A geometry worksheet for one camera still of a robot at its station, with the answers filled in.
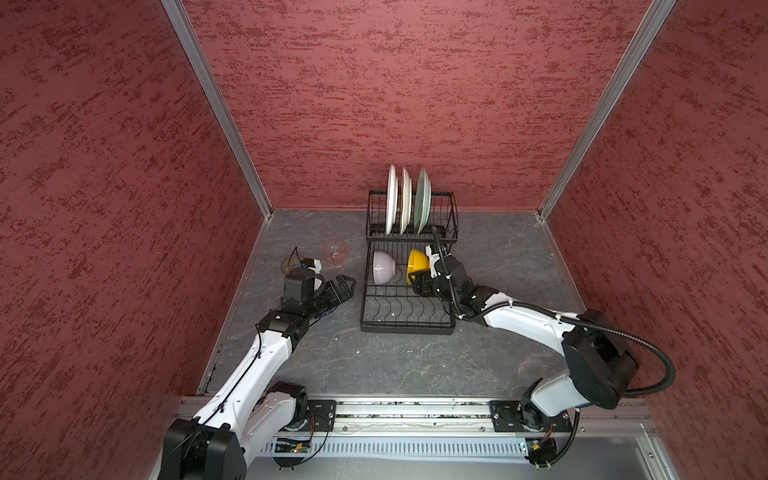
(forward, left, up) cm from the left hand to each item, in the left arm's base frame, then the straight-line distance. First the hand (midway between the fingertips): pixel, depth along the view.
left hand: (346, 292), depth 83 cm
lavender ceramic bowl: (+11, -11, -3) cm, 16 cm away
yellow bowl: (+8, -20, +4) cm, 22 cm away
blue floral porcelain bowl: (-8, +3, +5) cm, 10 cm away
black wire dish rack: (+2, -14, -12) cm, 18 cm away
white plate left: (+15, -13, +22) cm, 30 cm away
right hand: (+6, -20, -2) cm, 21 cm away
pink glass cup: (+23, +8, -11) cm, 27 cm away
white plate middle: (+15, -17, +21) cm, 31 cm away
